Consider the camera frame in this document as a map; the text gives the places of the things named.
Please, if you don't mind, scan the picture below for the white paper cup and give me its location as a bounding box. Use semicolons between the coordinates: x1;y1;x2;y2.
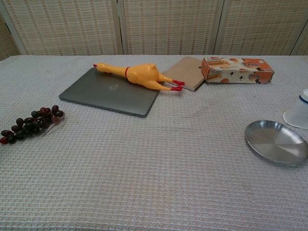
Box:
282;88;308;129

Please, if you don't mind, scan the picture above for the round metal plate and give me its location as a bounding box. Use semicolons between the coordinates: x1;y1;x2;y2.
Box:
244;119;308;167

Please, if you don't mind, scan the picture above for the yellow rubber chicken toy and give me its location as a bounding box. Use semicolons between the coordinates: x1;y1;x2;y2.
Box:
93;62;185;92

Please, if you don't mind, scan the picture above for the brown spiral notebook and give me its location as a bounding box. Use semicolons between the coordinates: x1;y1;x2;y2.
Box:
161;56;206;92

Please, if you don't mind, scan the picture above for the white woven tablecloth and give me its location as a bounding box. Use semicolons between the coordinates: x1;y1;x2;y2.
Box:
0;54;308;231

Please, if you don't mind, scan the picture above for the grey closed laptop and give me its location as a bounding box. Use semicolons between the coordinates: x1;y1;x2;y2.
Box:
58;67;160;118

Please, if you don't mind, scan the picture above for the woven bamboo folding screen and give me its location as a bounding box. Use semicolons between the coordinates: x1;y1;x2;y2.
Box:
0;0;308;61

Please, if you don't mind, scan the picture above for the orange biscuit box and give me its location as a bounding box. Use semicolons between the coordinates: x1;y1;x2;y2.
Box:
201;56;275;85

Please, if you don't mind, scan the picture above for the dark purple grape bunch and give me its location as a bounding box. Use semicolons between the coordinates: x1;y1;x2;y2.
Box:
0;105;65;145

